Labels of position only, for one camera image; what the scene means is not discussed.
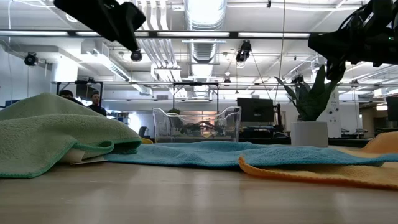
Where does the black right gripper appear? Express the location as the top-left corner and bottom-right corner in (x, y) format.
(307, 28), (398, 82)

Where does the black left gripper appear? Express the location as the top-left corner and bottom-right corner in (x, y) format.
(53, 0), (147, 52)

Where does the green microfiber towel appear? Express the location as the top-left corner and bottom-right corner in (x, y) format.
(0, 92), (142, 179)

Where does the white everspring brand tag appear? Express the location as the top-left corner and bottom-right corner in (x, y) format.
(70, 156), (107, 166)

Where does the white paper tag with hole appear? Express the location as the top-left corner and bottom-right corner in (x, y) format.
(58, 148), (86, 163)

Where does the blue microfiber towel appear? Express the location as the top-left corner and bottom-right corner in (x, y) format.
(104, 141), (398, 171)

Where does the orange microfiber towel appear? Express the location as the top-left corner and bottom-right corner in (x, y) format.
(238, 131), (398, 191)

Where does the artificial green plant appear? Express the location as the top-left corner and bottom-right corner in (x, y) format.
(274, 64), (347, 123)

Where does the white kiosk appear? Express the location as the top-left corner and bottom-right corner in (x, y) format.
(325, 86), (342, 139)

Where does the white plant pot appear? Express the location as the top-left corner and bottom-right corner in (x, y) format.
(290, 121), (330, 148)

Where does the black metal stand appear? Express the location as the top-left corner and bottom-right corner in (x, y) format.
(55, 80), (104, 105)
(172, 82), (220, 114)

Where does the person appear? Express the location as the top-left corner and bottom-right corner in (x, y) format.
(58, 89), (85, 107)
(86, 91), (108, 118)

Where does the clear plastic bin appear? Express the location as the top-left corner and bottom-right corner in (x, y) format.
(152, 106), (243, 144)

